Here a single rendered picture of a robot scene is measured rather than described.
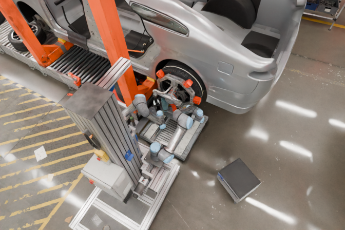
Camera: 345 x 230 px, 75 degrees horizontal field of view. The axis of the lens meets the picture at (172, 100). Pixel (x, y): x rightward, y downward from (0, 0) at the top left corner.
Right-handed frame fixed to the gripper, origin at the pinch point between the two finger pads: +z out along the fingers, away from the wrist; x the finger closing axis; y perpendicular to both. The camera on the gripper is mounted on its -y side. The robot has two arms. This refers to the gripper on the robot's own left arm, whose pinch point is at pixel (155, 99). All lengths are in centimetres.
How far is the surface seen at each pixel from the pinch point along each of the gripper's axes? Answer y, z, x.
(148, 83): 15.0, 44.8, -3.9
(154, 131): 75, -3, -10
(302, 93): 84, 5, 255
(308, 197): 84, -150, 165
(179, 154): 75, -50, 18
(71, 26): -12, 184, -108
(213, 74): -48, -19, 69
